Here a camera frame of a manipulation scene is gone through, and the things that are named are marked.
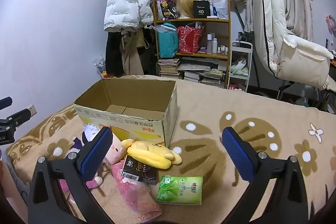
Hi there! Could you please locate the plastic bag with colourful items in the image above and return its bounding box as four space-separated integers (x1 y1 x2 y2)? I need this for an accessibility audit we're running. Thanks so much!
94 55 108 78

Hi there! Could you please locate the black chair frame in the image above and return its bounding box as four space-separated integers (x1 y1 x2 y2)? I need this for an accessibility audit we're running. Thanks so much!
276 79 328 112

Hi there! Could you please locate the blonde wig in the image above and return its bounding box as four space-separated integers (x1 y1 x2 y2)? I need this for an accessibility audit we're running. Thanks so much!
175 0 196 19

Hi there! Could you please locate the wooden shelf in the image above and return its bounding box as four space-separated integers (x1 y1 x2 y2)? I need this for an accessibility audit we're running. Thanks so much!
153 0 231 88

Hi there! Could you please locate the black cat-ear bag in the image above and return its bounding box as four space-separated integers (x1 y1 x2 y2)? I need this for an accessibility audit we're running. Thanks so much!
155 0 177 20

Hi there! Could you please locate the white trolley cart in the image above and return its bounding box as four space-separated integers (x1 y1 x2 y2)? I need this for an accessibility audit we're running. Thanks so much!
227 41 254 92

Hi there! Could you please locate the black box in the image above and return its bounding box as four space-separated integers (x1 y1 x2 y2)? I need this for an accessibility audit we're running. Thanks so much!
193 0 211 18

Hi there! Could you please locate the green tissue pack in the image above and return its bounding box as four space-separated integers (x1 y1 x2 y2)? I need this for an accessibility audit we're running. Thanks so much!
156 175 203 205

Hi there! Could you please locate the black hanging garment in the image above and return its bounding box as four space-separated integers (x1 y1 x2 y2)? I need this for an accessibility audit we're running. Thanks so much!
105 30 125 76

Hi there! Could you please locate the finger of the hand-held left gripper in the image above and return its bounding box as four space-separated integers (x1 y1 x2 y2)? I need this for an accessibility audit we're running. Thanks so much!
0 105 37 128
0 97 13 110

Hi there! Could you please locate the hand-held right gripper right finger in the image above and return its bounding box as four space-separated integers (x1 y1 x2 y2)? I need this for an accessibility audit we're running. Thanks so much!
221 126 315 224

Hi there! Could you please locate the black tissue pack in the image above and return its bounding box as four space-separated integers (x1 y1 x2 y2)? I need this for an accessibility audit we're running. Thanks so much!
122 155 158 185

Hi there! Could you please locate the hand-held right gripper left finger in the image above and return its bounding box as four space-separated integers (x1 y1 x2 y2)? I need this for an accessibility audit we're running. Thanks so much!
28 126 114 224

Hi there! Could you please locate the yellow plush toy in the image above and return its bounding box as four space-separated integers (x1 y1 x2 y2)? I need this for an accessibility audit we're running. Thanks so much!
121 138 182 169

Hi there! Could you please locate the teal shopping bag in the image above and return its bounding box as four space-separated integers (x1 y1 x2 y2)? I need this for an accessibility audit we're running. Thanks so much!
152 22 180 59

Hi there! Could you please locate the beige hanging coat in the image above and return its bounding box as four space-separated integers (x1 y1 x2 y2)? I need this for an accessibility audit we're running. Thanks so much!
119 28 148 76

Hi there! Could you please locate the red patterned bag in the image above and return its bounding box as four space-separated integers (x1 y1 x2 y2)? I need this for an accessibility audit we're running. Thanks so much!
177 25 204 54

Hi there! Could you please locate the pile of books and magazines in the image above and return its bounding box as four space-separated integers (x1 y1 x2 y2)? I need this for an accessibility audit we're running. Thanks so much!
178 57 227 88

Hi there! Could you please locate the cardboard box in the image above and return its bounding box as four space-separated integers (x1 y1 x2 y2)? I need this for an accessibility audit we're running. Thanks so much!
5 74 336 224
74 78 178 148

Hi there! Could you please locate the pink plastic bag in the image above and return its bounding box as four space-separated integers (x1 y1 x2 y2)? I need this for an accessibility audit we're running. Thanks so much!
112 162 163 222

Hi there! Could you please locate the teal crumpled bag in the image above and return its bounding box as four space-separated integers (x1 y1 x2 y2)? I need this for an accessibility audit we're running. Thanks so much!
295 97 309 108

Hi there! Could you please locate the pink fan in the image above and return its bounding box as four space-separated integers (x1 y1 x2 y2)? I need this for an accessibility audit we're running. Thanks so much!
325 14 336 45

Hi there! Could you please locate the pink pig plush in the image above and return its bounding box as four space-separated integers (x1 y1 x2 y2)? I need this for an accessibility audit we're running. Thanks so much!
87 132 129 189

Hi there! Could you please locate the person's left forearm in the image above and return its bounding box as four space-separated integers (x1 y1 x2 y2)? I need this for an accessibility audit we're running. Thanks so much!
0 151 28 216

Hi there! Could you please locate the stack of books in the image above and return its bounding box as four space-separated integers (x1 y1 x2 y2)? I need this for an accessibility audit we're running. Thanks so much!
157 58 181 80

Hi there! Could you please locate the white plastic bag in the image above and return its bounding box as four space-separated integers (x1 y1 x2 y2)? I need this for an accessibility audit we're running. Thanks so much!
210 0 229 19

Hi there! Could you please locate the white-haired plush doll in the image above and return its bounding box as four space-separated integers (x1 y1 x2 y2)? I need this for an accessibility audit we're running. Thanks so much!
69 123 103 155

